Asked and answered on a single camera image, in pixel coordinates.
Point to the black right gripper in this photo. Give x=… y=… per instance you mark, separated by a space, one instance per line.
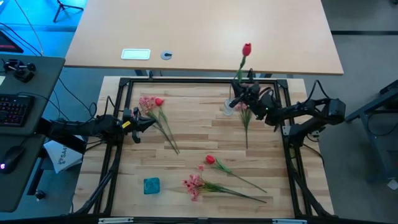
x=256 y=101

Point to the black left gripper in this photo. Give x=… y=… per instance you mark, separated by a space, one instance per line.
x=136 y=137

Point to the pink artificial flower bunch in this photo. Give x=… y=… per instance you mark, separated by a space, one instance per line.
x=245 y=119
x=194 y=185
x=147 y=102

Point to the red artificial tulip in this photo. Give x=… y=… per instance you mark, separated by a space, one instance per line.
x=159 y=101
x=210 y=159
x=246 y=49

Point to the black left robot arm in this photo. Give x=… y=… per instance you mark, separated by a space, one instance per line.
x=77 y=129

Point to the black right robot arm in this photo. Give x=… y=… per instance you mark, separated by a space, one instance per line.
x=298 y=110

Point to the clear glass vase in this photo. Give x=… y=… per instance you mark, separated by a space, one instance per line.
x=228 y=109

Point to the teal square vase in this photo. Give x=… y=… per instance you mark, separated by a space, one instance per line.
x=151 y=185

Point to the yellow tape tag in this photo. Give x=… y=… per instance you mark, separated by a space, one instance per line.
x=126 y=124

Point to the small black clamp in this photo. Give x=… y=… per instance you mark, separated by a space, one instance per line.
x=250 y=73

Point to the white rectangular desk plate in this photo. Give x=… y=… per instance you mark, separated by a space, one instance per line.
x=136 y=54

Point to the large beige wooden desk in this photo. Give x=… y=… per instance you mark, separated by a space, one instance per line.
x=202 y=31

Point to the white box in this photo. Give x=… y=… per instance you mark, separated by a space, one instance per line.
x=62 y=155

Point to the dark grey desk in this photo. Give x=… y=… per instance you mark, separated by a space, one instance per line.
x=42 y=85

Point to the black round knob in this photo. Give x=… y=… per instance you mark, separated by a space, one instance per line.
x=39 y=194

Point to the dark metal stand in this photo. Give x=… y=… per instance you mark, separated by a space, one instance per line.
x=370 y=109

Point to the black backlit keyboard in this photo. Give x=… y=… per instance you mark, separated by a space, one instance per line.
x=14 y=109

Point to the black computer mouse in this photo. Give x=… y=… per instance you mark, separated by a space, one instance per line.
x=11 y=157

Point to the black tripod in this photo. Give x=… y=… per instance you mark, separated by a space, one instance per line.
x=66 y=6

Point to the dark device with red edge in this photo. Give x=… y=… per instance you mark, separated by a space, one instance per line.
x=7 y=43

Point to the white paper scrap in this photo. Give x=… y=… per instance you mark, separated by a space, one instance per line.
x=393 y=184

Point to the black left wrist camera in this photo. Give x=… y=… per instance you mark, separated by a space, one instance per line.
x=127 y=114

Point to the black metal frame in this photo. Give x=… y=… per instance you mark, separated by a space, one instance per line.
x=202 y=80

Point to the white frame bracket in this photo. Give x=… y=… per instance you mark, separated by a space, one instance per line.
x=115 y=220
x=289 y=221

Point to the black clamp mount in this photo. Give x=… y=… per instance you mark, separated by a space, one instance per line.
x=18 y=70

